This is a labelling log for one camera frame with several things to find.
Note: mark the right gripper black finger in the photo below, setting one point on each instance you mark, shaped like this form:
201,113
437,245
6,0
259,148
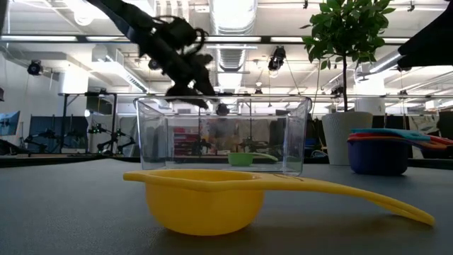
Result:
431,46

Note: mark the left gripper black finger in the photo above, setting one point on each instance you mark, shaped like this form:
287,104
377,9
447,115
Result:
187,96
205,83

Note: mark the green measuring cup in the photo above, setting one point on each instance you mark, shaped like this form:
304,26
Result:
240,159

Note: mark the teal measuring cup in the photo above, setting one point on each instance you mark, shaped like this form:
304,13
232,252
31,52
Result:
400,134

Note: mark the red measuring cup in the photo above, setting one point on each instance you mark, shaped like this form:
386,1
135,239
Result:
444,140

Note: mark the orange measuring cup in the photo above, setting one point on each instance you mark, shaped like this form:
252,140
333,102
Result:
424,145

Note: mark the yellow measuring cup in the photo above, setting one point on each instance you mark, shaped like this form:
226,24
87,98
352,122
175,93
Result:
205,209

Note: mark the black background robot arm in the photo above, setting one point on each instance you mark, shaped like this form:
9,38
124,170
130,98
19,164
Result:
47,134
113,136

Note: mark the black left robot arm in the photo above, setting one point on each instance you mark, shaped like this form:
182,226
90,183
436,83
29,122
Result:
124,16

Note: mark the clear plastic basket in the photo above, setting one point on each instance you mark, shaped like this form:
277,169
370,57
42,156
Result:
155,141

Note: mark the black ceiling spotlight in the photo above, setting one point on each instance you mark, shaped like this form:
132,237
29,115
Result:
276,58
34,67
154,64

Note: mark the red storage shelf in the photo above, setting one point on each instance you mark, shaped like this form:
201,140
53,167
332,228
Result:
184,136

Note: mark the floral printed panel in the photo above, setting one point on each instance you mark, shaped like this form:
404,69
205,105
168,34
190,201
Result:
424,122

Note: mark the black monitor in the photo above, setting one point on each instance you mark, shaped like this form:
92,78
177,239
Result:
446,124

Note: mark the green leafy plant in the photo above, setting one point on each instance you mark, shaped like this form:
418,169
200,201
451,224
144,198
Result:
345,28

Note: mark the white ribbed plant pot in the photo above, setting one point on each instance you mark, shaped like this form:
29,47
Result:
336,141

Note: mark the blue partition panel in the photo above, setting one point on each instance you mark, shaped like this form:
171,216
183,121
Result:
39,124

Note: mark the grey table mat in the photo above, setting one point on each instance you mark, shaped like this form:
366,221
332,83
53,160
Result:
70,212

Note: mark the blue lit monitor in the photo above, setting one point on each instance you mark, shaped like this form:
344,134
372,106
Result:
10,122

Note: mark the silver ventilation duct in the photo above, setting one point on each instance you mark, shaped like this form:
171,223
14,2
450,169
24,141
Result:
231,56

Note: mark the black overhead frame bar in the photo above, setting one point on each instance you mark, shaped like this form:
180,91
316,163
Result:
265,39

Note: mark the black stand frame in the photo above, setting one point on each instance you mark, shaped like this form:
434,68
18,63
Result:
114,117

